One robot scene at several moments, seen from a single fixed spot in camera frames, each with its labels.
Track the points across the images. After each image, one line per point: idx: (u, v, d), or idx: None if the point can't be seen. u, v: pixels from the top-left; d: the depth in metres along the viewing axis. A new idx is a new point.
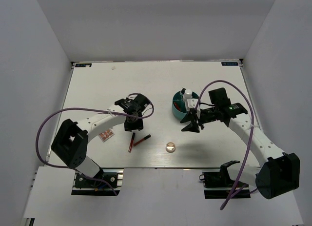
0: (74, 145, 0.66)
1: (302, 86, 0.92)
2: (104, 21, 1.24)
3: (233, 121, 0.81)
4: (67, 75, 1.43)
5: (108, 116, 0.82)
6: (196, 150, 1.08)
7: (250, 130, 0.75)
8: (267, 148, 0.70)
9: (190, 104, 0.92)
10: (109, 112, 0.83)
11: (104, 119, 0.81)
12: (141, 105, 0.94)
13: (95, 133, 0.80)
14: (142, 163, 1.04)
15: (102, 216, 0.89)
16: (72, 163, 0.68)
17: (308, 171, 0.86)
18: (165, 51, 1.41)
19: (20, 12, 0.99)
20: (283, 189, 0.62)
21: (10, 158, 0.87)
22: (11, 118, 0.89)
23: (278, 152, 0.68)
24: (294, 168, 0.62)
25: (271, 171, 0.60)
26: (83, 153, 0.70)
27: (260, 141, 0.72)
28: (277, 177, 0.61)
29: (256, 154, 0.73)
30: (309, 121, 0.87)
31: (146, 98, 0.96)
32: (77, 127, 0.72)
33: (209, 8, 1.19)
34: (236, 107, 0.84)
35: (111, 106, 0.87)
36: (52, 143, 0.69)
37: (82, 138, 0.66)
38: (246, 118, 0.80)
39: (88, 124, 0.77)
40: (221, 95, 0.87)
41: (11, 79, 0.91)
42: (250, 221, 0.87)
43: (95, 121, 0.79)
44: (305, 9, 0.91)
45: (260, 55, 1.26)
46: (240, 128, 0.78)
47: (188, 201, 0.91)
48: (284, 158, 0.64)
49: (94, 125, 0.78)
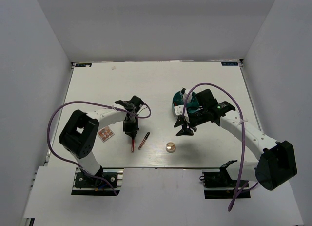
0: (87, 133, 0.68)
1: (302, 86, 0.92)
2: (103, 20, 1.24)
3: (223, 120, 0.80)
4: (67, 75, 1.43)
5: (112, 111, 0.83)
6: (196, 150, 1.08)
7: (241, 125, 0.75)
8: (261, 139, 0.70)
9: (178, 111, 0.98)
10: (113, 107, 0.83)
11: (109, 112, 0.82)
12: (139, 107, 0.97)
13: (101, 125, 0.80)
14: (142, 163, 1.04)
15: (102, 216, 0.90)
16: (81, 153, 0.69)
17: (308, 171, 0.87)
18: (165, 51, 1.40)
19: (20, 12, 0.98)
20: (283, 178, 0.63)
21: (10, 158, 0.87)
22: (11, 119, 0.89)
23: (271, 142, 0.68)
24: (289, 154, 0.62)
25: (269, 161, 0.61)
26: (91, 142, 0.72)
27: (253, 135, 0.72)
28: (275, 167, 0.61)
29: (251, 148, 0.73)
30: (309, 121, 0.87)
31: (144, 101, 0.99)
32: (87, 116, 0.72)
33: (210, 8, 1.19)
34: (224, 106, 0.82)
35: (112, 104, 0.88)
36: (60, 134, 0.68)
37: (95, 124, 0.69)
38: (235, 114, 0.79)
39: (97, 113, 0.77)
40: (208, 95, 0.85)
41: (11, 79, 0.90)
42: (250, 221, 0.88)
43: (103, 112, 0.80)
44: (305, 10, 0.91)
45: (260, 55, 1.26)
46: (231, 125, 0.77)
47: (188, 201, 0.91)
48: (278, 147, 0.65)
49: (102, 115, 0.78)
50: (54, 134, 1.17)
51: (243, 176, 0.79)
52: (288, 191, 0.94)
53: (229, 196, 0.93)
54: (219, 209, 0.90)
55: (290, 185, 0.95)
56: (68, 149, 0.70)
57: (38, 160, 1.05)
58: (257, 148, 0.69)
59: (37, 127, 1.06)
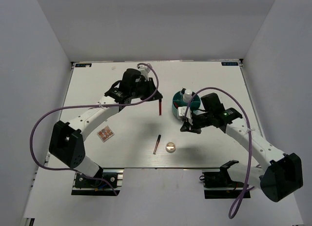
0: (70, 147, 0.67)
1: (302, 85, 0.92)
2: (103, 20, 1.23)
3: (229, 128, 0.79)
4: (67, 75, 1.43)
5: (100, 111, 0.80)
6: (196, 150, 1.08)
7: (248, 134, 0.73)
8: (267, 151, 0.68)
9: (181, 112, 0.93)
10: (100, 105, 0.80)
11: (95, 114, 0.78)
12: (132, 84, 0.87)
13: (90, 129, 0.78)
14: (142, 163, 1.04)
15: (102, 216, 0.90)
16: (72, 163, 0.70)
17: (308, 171, 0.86)
18: (165, 50, 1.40)
19: (19, 12, 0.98)
20: (289, 190, 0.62)
21: (10, 158, 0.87)
22: (11, 119, 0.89)
23: (279, 154, 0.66)
24: (297, 168, 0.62)
25: (275, 171, 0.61)
26: (81, 151, 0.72)
27: (260, 145, 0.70)
28: (281, 177, 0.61)
29: (257, 158, 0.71)
30: (309, 121, 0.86)
31: (133, 74, 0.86)
32: (70, 127, 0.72)
33: (210, 8, 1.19)
34: (231, 112, 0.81)
35: (102, 98, 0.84)
36: (49, 147, 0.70)
37: (77, 136, 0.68)
38: (243, 123, 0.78)
39: (80, 121, 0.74)
40: (214, 101, 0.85)
41: (11, 79, 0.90)
42: (250, 221, 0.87)
43: (87, 117, 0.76)
44: (305, 10, 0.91)
45: (260, 55, 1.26)
46: (238, 133, 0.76)
47: (189, 201, 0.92)
48: (285, 159, 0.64)
49: (87, 122, 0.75)
50: None
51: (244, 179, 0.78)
52: None
53: (229, 196, 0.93)
54: (219, 209, 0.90)
55: None
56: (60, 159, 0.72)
57: (38, 160, 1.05)
58: (263, 159, 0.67)
59: (37, 127, 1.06)
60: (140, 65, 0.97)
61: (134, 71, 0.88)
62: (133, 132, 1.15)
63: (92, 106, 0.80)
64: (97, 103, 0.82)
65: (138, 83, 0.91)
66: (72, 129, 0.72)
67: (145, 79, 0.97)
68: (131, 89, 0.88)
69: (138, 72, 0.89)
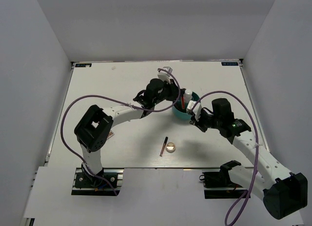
0: (99, 129, 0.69)
1: (302, 85, 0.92)
2: (103, 20, 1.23)
3: (237, 140, 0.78)
4: (67, 75, 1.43)
5: (128, 109, 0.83)
6: (196, 150, 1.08)
7: (255, 149, 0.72)
8: (274, 168, 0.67)
9: (189, 105, 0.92)
10: (130, 105, 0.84)
11: (126, 110, 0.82)
12: (156, 95, 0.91)
13: (117, 121, 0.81)
14: (142, 163, 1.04)
15: (102, 216, 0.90)
16: (93, 147, 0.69)
17: (308, 171, 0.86)
18: (165, 50, 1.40)
19: (19, 12, 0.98)
20: (291, 208, 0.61)
21: (10, 158, 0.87)
22: (11, 118, 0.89)
23: (285, 173, 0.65)
24: (302, 188, 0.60)
25: (280, 192, 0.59)
26: (104, 138, 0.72)
27: (266, 161, 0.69)
28: (285, 197, 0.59)
29: (262, 174, 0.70)
30: (309, 121, 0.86)
31: (156, 88, 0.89)
32: (103, 112, 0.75)
33: (210, 8, 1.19)
34: (240, 125, 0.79)
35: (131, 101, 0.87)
36: (76, 126, 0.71)
37: (110, 120, 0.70)
38: (251, 136, 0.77)
39: (112, 110, 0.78)
40: (225, 111, 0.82)
41: (11, 79, 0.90)
42: (250, 221, 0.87)
43: (119, 110, 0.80)
44: (305, 10, 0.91)
45: (259, 55, 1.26)
46: (245, 146, 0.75)
47: (189, 201, 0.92)
48: (291, 177, 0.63)
49: (117, 113, 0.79)
50: (54, 135, 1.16)
51: (244, 183, 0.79)
52: None
53: (229, 196, 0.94)
54: (219, 209, 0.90)
55: None
56: (80, 141, 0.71)
57: (38, 160, 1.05)
58: (268, 175, 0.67)
59: (37, 127, 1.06)
60: (161, 70, 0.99)
61: (157, 83, 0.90)
62: (133, 132, 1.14)
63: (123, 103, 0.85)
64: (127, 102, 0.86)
65: (161, 92, 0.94)
66: (105, 114, 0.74)
67: (166, 83, 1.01)
68: (154, 99, 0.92)
69: (161, 84, 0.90)
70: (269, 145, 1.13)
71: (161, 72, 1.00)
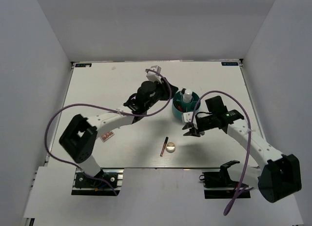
0: (83, 141, 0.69)
1: (302, 85, 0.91)
2: (103, 20, 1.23)
3: (230, 128, 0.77)
4: (67, 75, 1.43)
5: (117, 116, 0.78)
6: (196, 150, 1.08)
7: (247, 134, 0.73)
8: (266, 151, 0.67)
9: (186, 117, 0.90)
10: (118, 112, 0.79)
11: (113, 118, 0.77)
12: (148, 98, 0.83)
13: (104, 130, 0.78)
14: (142, 163, 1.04)
15: (102, 216, 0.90)
16: (78, 158, 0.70)
17: (308, 171, 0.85)
18: (165, 50, 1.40)
19: (19, 12, 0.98)
20: (286, 191, 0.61)
21: (10, 158, 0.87)
22: (11, 119, 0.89)
23: (276, 154, 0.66)
24: (295, 169, 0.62)
25: (272, 173, 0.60)
26: (89, 149, 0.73)
27: (259, 145, 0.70)
28: (278, 178, 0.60)
29: (255, 158, 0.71)
30: (309, 121, 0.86)
31: (147, 91, 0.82)
32: (88, 122, 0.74)
33: (210, 8, 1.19)
34: (233, 114, 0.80)
35: (120, 106, 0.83)
36: (60, 137, 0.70)
37: (95, 132, 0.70)
38: (243, 124, 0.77)
39: (98, 119, 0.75)
40: (217, 103, 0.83)
41: (10, 79, 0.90)
42: (250, 221, 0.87)
43: (105, 118, 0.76)
44: (305, 10, 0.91)
45: (259, 55, 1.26)
46: (238, 133, 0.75)
47: (188, 201, 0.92)
48: (283, 160, 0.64)
49: (103, 122, 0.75)
50: (54, 135, 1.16)
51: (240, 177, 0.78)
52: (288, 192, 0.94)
53: (229, 196, 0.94)
54: (219, 209, 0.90)
55: None
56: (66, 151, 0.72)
57: (38, 160, 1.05)
58: (261, 158, 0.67)
59: (37, 127, 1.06)
60: (149, 71, 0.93)
61: (148, 86, 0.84)
62: (133, 132, 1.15)
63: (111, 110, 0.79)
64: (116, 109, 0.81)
65: (154, 95, 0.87)
66: (89, 124, 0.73)
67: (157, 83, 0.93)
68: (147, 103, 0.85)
69: (152, 87, 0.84)
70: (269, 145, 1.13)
71: (149, 73, 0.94)
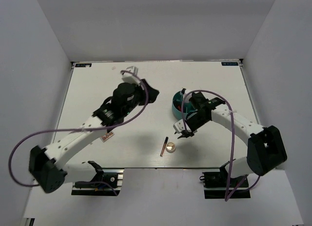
0: (43, 177, 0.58)
1: (302, 85, 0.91)
2: (103, 20, 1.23)
3: (214, 114, 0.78)
4: (68, 75, 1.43)
5: (81, 135, 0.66)
6: (196, 150, 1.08)
7: (230, 116, 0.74)
8: (248, 127, 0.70)
9: (178, 127, 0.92)
10: (83, 130, 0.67)
11: (77, 140, 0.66)
12: (124, 103, 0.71)
13: (71, 153, 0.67)
14: (142, 163, 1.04)
15: (102, 216, 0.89)
16: (49, 190, 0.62)
17: (308, 171, 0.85)
18: (165, 50, 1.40)
19: (19, 12, 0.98)
20: (273, 161, 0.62)
21: (10, 158, 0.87)
22: (11, 118, 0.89)
23: (258, 128, 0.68)
24: (276, 139, 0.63)
25: (256, 145, 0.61)
26: (59, 176, 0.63)
27: (241, 123, 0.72)
28: (263, 150, 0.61)
29: (241, 136, 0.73)
30: (309, 121, 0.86)
31: (123, 94, 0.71)
32: (46, 154, 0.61)
33: (210, 8, 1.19)
34: (214, 100, 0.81)
35: (88, 119, 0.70)
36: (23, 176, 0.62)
37: (54, 166, 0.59)
38: (224, 107, 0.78)
39: (58, 148, 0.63)
40: (199, 97, 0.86)
41: (10, 79, 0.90)
42: (250, 221, 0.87)
43: (66, 143, 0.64)
44: (305, 10, 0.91)
45: (259, 54, 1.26)
46: (222, 117, 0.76)
47: (188, 201, 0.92)
48: (265, 132, 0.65)
49: (65, 149, 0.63)
50: (54, 135, 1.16)
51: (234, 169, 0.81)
52: (288, 192, 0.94)
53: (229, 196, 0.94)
54: (219, 209, 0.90)
55: (290, 185, 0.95)
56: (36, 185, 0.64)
57: None
58: (245, 135, 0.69)
59: (37, 127, 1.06)
60: (125, 72, 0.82)
61: (126, 89, 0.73)
62: (133, 132, 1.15)
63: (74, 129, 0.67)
64: (81, 125, 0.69)
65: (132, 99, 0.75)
66: (47, 157, 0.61)
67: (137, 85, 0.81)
68: (124, 109, 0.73)
69: (129, 90, 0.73)
70: None
71: (125, 74, 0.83)
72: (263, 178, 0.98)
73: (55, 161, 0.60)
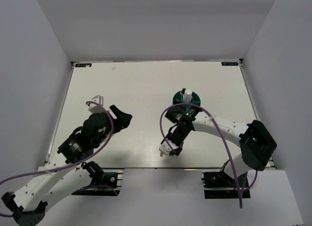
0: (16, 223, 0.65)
1: (302, 85, 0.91)
2: (103, 20, 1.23)
3: (195, 125, 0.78)
4: (68, 75, 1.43)
5: (47, 178, 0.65)
6: (196, 151, 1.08)
7: (212, 122, 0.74)
8: (234, 128, 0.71)
9: (165, 148, 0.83)
10: (46, 172, 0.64)
11: (41, 184, 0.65)
12: (95, 134, 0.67)
13: (44, 193, 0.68)
14: (142, 163, 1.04)
15: (102, 215, 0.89)
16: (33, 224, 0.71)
17: (308, 171, 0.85)
18: (165, 51, 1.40)
19: (19, 12, 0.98)
20: (268, 152, 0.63)
21: (10, 158, 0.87)
22: (11, 118, 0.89)
23: (243, 127, 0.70)
24: (263, 130, 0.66)
25: (247, 142, 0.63)
26: (37, 214, 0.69)
27: (226, 126, 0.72)
28: (254, 145, 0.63)
29: (228, 139, 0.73)
30: (309, 121, 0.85)
31: (94, 126, 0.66)
32: (14, 201, 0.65)
33: (210, 8, 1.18)
34: (191, 110, 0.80)
35: (54, 156, 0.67)
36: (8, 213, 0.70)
37: (19, 216, 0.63)
38: (204, 114, 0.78)
39: (24, 194, 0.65)
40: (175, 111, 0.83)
41: (10, 79, 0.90)
42: (250, 221, 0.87)
43: (32, 188, 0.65)
44: (305, 10, 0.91)
45: (259, 55, 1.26)
46: (204, 125, 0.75)
47: (188, 201, 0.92)
48: (250, 128, 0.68)
49: (31, 195, 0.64)
50: (54, 135, 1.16)
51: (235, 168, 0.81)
52: (288, 192, 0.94)
53: (229, 196, 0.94)
54: (219, 209, 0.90)
55: (290, 185, 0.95)
56: None
57: (38, 161, 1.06)
58: (233, 136, 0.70)
59: (37, 128, 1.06)
60: (90, 102, 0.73)
61: (97, 119, 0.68)
62: (133, 132, 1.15)
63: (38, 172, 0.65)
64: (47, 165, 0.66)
65: (105, 130, 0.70)
66: (16, 203, 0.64)
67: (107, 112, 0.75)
68: (93, 140, 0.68)
69: (102, 121, 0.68)
70: None
71: (91, 105, 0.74)
72: (263, 179, 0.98)
73: (22, 209, 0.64)
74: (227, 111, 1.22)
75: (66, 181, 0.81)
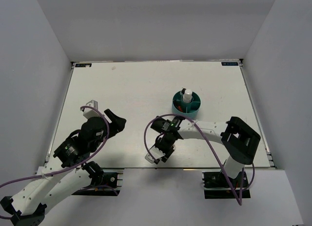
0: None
1: (302, 85, 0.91)
2: (103, 20, 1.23)
3: (181, 133, 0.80)
4: (68, 75, 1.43)
5: (44, 182, 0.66)
6: (196, 151, 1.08)
7: (195, 127, 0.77)
8: (215, 129, 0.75)
9: (150, 158, 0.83)
10: (43, 176, 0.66)
11: (39, 188, 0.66)
12: (92, 138, 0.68)
13: (42, 196, 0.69)
14: (142, 163, 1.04)
15: (102, 215, 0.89)
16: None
17: (308, 171, 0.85)
18: (165, 51, 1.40)
19: (20, 12, 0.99)
20: (253, 146, 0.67)
21: (10, 158, 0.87)
22: (11, 118, 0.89)
23: (223, 126, 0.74)
24: (242, 125, 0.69)
25: (229, 140, 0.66)
26: (36, 217, 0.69)
27: (207, 128, 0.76)
28: (238, 142, 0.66)
29: (213, 139, 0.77)
30: (309, 121, 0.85)
31: (91, 130, 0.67)
32: (12, 206, 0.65)
33: (210, 8, 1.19)
34: (175, 120, 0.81)
35: (50, 161, 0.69)
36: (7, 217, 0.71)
37: (18, 221, 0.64)
38: (186, 122, 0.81)
39: (22, 198, 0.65)
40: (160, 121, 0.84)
41: (10, 78, 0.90)
42: (250, 221, 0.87)
43: (30, 192, 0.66)
44: (305, 10, 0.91)
45: (259, 55, 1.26)
46: (189, 131, 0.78)
47: (188, 201, 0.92)
48: (231, 125, 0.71)
49: (29, 199, 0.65)
50: (54, 135, 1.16)
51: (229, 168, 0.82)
52: (288, 192, 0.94)
53: (229, 196, 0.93)
54: (219, 209, 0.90)
55: (290, 185, 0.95)
56: None
57: (38, 160, 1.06)
58: (216, 136, 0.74)
59: (37, 128, 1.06)
60: (85, 108, 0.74)
61: (95, 123, 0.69)
62: (133, 132, 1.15)
63: (35, 176, 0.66)
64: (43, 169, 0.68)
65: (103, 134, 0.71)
66: (13, 208, 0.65)
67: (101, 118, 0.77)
68: (90, 144, 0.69)
69: (100, 124, 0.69)
70: (269, 145, 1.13)
71: (86, 111, 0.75)
72: (263, 179, 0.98)
73: (20, 213, 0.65)
74: (228, 111, 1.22)
75: (65, 183, 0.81)
